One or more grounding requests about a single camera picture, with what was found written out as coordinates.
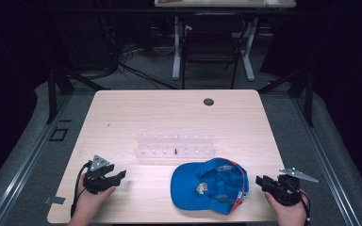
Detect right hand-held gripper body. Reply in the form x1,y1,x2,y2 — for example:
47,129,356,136
274,167,321,207

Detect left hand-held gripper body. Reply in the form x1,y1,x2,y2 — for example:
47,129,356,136
82,154,118,195

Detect person's left hand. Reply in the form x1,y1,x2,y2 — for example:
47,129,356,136
74,173,118,224

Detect person's right hand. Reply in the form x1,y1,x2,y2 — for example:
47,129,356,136
263,189,309,225

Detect grey tape strip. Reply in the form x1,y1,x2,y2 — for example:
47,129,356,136
42,196,67,206

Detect clear acrylic rack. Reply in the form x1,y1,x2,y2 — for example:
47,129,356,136
133,133,218,159

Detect blue baseball cap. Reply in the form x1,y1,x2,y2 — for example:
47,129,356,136
170,157,251,217

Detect black metal stand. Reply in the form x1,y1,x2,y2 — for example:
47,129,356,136
46,64,111,125
256,66,315,128

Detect white-legged desk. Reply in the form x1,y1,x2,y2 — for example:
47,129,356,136
154,0,297,83

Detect black chair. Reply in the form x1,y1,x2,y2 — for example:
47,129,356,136
180,12,247,90

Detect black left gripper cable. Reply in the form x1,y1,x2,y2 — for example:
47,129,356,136
70,161,93,218

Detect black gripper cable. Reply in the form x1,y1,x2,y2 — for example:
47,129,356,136
70,161,93,218
297,187,312,226

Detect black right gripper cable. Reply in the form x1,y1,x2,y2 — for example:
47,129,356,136
297,187,312,226

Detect aluminium floor rail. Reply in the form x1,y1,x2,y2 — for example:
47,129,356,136
0,93,74,226
290,93,362,226

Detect black floor cables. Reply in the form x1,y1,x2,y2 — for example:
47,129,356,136
105,18,181,90

